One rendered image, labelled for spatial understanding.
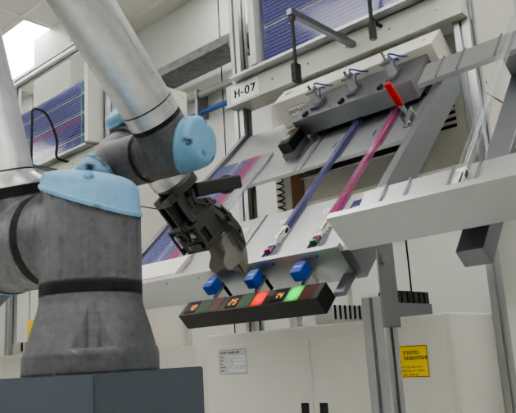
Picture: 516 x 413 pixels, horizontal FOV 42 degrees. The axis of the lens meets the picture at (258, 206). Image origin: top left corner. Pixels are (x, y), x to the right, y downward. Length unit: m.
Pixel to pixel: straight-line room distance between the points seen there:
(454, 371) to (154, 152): 0.75
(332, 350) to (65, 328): 0.89
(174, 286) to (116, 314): 0.69
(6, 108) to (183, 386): 0.40
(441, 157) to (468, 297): 1.47
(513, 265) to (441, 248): 2.21
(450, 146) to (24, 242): 1.23
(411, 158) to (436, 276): 1.93
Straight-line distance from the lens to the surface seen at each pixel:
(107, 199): 0.76
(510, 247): 1.06
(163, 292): 1.46
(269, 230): 1.37
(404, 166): 1.32
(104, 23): 0.88
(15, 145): 0.89
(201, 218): 1.11
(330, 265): 1.15
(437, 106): 1.52
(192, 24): 4.79
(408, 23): 1.75
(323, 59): 1.88
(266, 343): 1.65
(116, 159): 0.98
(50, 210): 0.78
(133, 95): 0.90
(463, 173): 0.93
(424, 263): 3.29
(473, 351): 1.45
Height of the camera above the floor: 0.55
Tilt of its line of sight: 13 degrees up
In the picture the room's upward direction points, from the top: 4 degrees counter-clockwise
